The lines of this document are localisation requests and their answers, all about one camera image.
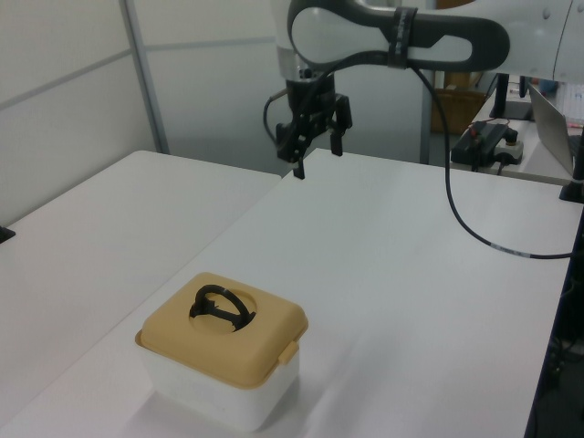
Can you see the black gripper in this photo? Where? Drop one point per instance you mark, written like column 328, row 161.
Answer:
column 321, row 102

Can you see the tan plastic case lid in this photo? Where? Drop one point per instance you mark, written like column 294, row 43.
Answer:
column 255, row 347

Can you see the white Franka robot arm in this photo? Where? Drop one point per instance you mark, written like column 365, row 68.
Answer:
column 529, row 36

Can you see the white plastic tool case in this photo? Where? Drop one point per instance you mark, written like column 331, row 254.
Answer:
column 219, row 401

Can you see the brown cardboard box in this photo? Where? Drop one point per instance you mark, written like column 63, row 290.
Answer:
column 461, row 107

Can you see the black control box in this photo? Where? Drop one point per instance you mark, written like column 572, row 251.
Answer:
column 474, row 141

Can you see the black monitor stand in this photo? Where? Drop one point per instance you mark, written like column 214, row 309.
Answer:
column 504, row 98

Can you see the grey emergency stop button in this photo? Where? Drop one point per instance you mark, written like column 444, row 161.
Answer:
column 511, row 148

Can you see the grey laptop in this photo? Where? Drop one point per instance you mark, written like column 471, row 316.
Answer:
column 552, row 128

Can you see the black table clamp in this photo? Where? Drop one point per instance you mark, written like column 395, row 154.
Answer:
column 5, row 234

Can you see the black mount pole with clamp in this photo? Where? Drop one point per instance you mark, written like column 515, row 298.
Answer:
column 576, row 182

